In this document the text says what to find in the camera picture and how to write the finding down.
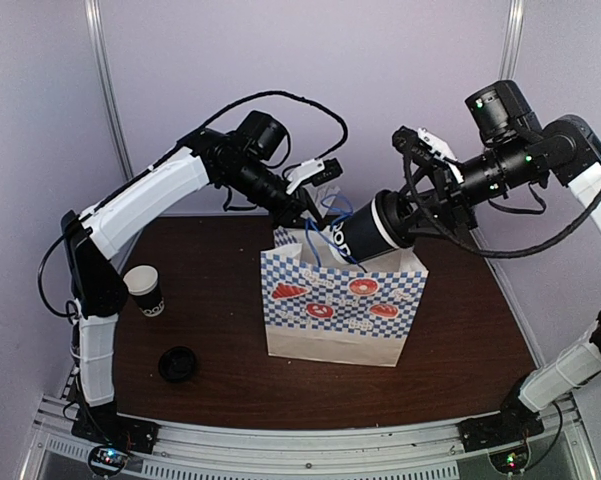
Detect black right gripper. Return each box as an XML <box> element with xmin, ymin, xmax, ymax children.
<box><xmin>396</xmin><ymin>132</ymin><xmax>541</xmax><ymax>240</ymax></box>

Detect wrapped white straws bundle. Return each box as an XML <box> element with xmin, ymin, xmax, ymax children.
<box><xmin>314</xmin><ymin>185</ymin><xmax>341</xmax><ymax>208</ymax></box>

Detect black paper coffee cup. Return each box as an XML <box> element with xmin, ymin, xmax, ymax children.
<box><xmin>327</xmin><ymin>193</ymin><xmax>400</xmax><ymax>264</ymax></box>

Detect black paper cups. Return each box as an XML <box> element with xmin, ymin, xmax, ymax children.
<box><xmin>123</xmin><ymin>265</ymin><xmax>165</xmax><ymax>318</ymax></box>

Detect aluminium frame post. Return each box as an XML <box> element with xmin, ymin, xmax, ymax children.
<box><xmin>84</xmin><ymin>0</ymin><xmax>133</xmax><ymax>181</ymax></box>
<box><xmin>498</xmin><ymin>0</ymin><xmax>525</xmax><ymax>80</ymax></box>

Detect remaining black lids stack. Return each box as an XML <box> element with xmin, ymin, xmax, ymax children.
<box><xmin>158</xmin><ymin>346</ymin><xmax>198</xmax><ymax>383</ymax></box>

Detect black plastic cup lid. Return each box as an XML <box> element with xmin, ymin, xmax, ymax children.
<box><xmin>374</xmin><ymin>190</ymin><xmax>432</xmax><ymax>248</ymax></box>

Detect blue checkered paper bag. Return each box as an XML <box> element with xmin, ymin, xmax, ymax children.
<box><xmin>260</xmin><ymin>220</ymin><xmax>429</xmax><ymax>367</ymax></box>

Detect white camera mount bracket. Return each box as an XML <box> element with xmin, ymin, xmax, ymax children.
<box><xmin>286</xmin><ymin>158</ymin><xmax>343</xmax><ymax>195</ymax></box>

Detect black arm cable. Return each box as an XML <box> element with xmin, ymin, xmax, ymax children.
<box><xmin>37</xmin><ymin>90</ymin><xmax>350</xmax><ymax>319</ymax></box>
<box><xmin>392</xmin><ymin>127</ymin><xmax>601</xmax><ymax>260</ymax></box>

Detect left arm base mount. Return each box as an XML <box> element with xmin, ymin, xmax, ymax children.
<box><xmin>71</xmin><ymin>410</ymin><xmax>159</xmax><ymax>478</ymax></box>

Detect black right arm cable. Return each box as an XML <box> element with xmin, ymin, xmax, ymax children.
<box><xmin>392</xmin><ymin>127</ymin><xmax>601</xmax><ymax>260</ymax></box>

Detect aluminium front rail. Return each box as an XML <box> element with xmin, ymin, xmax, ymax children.
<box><xmin>15</xmin><ymin>396</ymin><xmax>601</xmax><ymax>479</ymax></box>

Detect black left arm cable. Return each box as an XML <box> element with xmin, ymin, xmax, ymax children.
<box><xmin>37</xmin><ymin>90</ymin><xmax>350</xmax><ymax>319</ymax></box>

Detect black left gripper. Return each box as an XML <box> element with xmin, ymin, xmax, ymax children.
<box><xmin>223</xmin><ymin>158</ymin><xmax>328</xmax><ymax>231</ymax></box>

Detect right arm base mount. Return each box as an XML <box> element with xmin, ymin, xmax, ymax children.
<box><xmin>457</xmin><ymin>413</ymin><xmax>545</xmax><ymax>476</ymax></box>

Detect white right camera bracket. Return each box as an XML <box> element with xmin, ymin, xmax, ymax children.
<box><xmin>416</xmin><ymin>127</ymin><xmax>464</xmax><ymax>184</ymax></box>

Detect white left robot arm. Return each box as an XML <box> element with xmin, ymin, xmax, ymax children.
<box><xmin>61</xmin><ymin>119</ymin><xmax>327</xmax><ymax>444</ymax></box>

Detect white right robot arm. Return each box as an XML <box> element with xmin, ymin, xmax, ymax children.
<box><xmin>411</xmin><ymin>219</ymin><xmax>601</xmax><ymax>422</ymax></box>

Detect left aluminium frame post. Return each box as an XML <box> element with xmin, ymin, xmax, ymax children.
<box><xmin>84</xmin><ymin>0</ymin><xmax>133</xmax><ymax>181</ymax></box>

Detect right aluminium frame post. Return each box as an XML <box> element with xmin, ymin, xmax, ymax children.
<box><xmin>498</xmin><ymin>0</ymin><xmax>525</xmax><ymax>80</ymax></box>

